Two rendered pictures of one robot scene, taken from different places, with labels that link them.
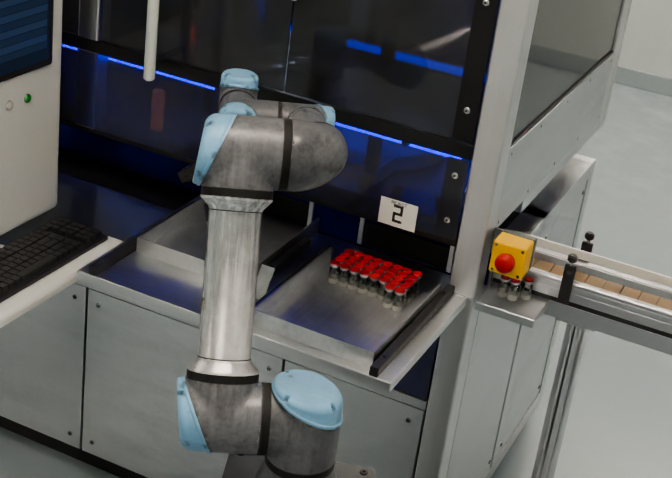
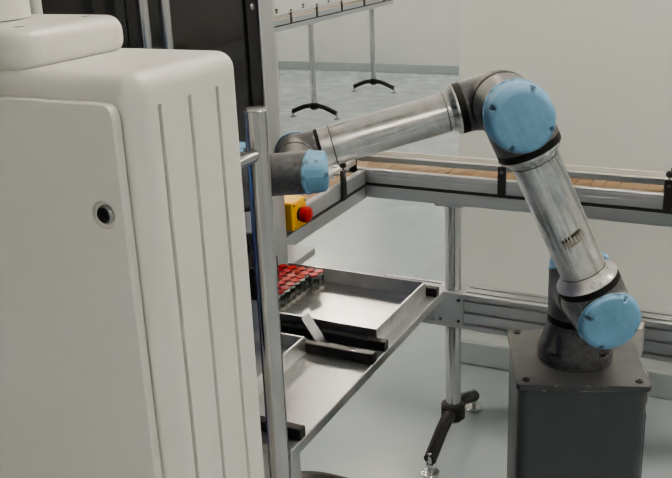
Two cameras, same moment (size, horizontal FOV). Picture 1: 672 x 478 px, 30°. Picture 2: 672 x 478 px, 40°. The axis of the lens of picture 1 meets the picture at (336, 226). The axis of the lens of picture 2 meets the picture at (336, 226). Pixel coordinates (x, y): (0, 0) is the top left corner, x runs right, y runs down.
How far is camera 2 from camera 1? 2.72 m
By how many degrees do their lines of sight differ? 78
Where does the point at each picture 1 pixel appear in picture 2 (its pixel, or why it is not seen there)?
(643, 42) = not seen: outside the picture
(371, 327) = (357, 297)
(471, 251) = (281, 226)
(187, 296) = (332, 379)
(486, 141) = (273, 126)
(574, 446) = not seen: hidden behind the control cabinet
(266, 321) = (383, 329)
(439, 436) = not seen: hidden behind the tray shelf
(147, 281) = (306, 403)
